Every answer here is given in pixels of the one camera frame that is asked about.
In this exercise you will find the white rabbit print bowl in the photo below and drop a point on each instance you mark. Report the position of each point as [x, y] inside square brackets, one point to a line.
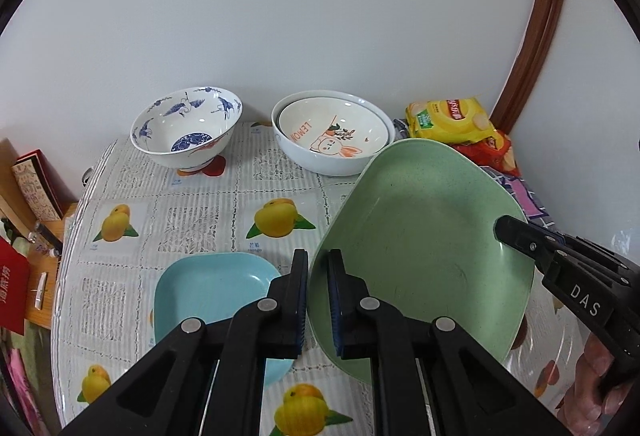
[325, 131]

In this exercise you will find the light blue plate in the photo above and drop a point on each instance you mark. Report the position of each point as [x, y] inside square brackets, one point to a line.
[210, 286]

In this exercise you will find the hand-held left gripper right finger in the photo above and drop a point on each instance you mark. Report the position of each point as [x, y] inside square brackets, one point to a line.
[337, 311]

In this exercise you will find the person's right hand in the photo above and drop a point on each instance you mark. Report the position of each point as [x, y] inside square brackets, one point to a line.
[587, 366]

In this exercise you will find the yellow chips bag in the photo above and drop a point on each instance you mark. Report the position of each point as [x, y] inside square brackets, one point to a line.
[450, 121]

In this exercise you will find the brown wooden door frame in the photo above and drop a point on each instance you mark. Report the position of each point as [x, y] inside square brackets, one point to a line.
[540, 41]

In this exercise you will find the red chips bag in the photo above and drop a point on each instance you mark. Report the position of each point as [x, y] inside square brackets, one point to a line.
[492, 151]

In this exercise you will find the red patterned box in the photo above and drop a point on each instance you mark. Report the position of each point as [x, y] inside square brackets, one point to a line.
[37, 181]

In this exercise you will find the blue crane pattern bowl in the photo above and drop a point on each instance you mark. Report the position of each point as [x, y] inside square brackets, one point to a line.
[185, 126]

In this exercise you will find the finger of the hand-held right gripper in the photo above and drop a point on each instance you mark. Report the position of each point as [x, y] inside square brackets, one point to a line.
[520, 236]

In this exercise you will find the large white bowl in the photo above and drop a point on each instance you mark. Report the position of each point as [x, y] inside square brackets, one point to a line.
[320, 164]

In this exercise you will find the green plate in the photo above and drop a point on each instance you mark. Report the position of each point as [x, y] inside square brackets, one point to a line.
[425, 241]

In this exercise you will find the wooden board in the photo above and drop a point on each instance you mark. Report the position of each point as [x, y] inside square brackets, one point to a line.
[10, 176]

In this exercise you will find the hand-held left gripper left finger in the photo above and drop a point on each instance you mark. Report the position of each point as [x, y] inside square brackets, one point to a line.
[296, 306]

